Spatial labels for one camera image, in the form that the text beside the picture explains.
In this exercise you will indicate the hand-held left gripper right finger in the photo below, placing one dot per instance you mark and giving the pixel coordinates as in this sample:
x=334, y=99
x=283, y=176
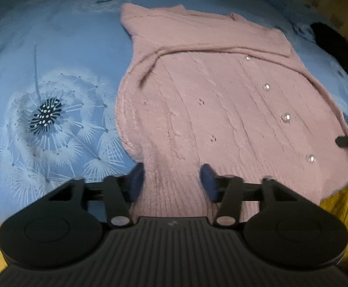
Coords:
x=208, y=182

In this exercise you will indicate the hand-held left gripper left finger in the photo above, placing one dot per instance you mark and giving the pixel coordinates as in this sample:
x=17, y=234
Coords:
x=136, y=182

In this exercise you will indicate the pink knit cardigan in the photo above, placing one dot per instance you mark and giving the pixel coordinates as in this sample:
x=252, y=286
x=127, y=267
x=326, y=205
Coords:
x=206, y=101

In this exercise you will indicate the black cloth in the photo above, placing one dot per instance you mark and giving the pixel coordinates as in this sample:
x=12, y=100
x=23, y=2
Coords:
x=335, y=47

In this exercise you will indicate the blue dandelion print bedsheet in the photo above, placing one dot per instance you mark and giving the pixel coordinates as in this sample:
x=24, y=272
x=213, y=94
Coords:
x=57, y=50

